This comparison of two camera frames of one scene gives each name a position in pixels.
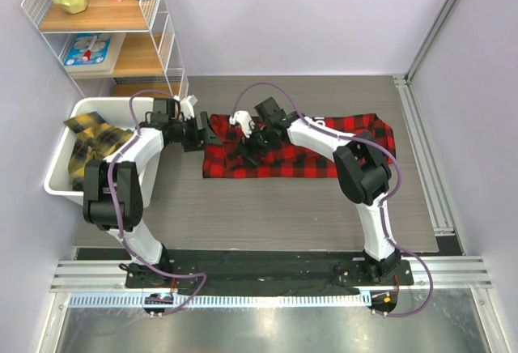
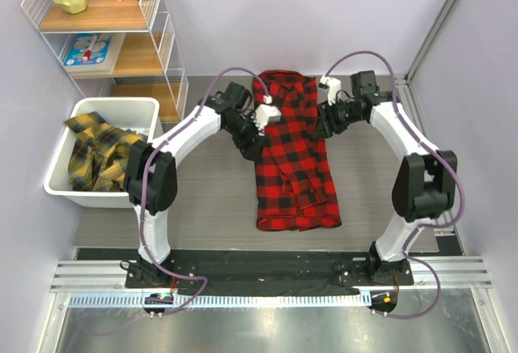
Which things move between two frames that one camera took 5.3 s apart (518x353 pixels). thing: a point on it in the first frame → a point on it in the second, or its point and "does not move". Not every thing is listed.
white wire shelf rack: (115, 48) does not move
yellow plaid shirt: (95, 138) does not move
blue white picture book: (79, 43) does not move
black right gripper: (250, 159) → (327, 123)
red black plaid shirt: (284, 159) → (294, 179)
